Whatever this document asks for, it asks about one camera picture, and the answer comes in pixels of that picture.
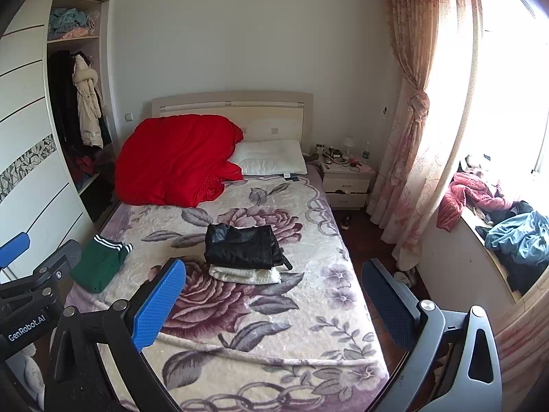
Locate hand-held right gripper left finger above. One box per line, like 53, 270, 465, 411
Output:
44, 258, 187, 412

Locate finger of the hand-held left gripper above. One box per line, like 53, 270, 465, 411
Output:
0, 232, 32, 285
17, 239, 83, 299

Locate pair of slippers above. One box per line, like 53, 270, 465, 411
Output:
394, 268, 418, 287

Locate white fleece garment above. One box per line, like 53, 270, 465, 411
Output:
209, 264, 283, 285

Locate cream window ledge cabinet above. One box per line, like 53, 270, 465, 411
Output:
422, 206, 530, 322

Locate red quilt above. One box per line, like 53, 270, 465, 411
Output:
115, 114, 244, 207

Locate white pillow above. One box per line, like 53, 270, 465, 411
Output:
232, 139, 308, 181

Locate black leather jacket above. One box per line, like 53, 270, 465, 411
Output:
204, 223, 293, 271

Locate person's left hand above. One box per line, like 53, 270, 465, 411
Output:
19, 345, 47, 412

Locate dark clothes heap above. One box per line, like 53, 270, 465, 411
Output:
489, 199, 535, 225

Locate bright window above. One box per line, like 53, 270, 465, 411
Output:
476, 0, 549, 172

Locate cream hanging down coat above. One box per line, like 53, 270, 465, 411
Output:
72, 54, 104, 149

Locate dark hanging coats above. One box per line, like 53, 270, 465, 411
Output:
48, 50, 82, 155

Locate beige wooden bed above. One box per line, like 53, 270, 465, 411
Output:
64, 91, 391, 412

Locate green garment with white stripes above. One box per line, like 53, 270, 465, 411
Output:
69, 234, 133, 295

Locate floral plush blanket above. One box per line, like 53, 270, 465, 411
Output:
64, 172, 390, 412

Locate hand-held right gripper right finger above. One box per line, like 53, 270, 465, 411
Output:
361, 259, 502, 412

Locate white sliding-door wardrobe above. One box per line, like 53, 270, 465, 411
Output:
0, 0, 118, 284

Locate pink floral tied curtain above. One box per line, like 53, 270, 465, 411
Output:
366, 0, 485, 262

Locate pile of clothes on shelf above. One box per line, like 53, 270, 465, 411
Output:
48, 8, 101, 40

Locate white nightstand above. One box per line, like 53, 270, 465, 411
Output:
319, 157, 376, 211

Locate blue jacket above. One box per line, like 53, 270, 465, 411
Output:
484, 210, 549, 267

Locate red clothes heap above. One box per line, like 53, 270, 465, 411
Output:
76, 154, 116, 178

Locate pink fleece robe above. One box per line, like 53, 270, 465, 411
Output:
437, 172, 513, 232

